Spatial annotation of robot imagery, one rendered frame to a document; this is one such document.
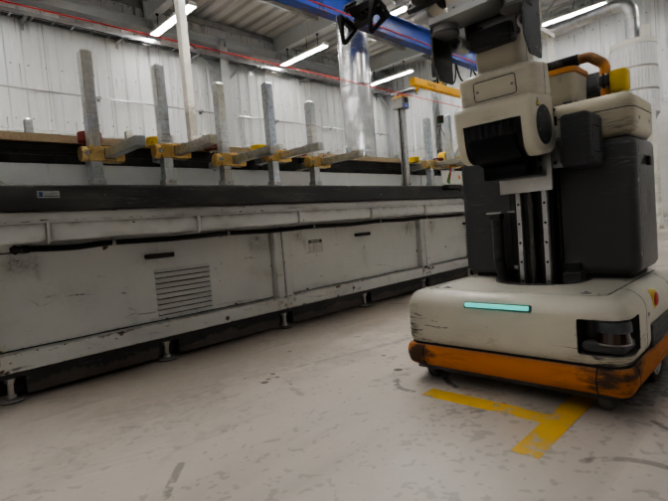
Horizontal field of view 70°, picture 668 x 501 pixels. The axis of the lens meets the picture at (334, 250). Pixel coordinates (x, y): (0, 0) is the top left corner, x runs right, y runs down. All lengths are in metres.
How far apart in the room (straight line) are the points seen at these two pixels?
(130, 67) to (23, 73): 1.80
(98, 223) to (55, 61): 8.02
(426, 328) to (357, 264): 1.41
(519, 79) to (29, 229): 1.48
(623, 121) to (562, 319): 0.60
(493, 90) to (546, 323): 0.64
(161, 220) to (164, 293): 0.38
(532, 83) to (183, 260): 1.50
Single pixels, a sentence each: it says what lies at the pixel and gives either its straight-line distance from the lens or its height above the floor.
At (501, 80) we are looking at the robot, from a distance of 1.43.
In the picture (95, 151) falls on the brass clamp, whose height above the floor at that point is 0.81.
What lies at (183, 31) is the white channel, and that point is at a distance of 3.26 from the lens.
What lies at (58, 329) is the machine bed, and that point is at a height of 0.21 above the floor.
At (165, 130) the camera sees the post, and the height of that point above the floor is 0.90.
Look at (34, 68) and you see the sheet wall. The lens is 9.57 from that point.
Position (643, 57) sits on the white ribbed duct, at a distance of 9.90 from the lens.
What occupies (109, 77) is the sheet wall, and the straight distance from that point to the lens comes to 9.97.
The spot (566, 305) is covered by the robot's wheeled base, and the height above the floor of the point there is 0.26.
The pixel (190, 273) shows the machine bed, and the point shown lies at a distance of 2.16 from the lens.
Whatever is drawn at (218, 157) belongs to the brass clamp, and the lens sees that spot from 1.97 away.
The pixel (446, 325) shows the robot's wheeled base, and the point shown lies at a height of 0.18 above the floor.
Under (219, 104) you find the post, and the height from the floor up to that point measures 1.02.
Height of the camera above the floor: 0.50
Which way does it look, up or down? 3 degrees down
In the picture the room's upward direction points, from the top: 5 degrees counter-clockwise
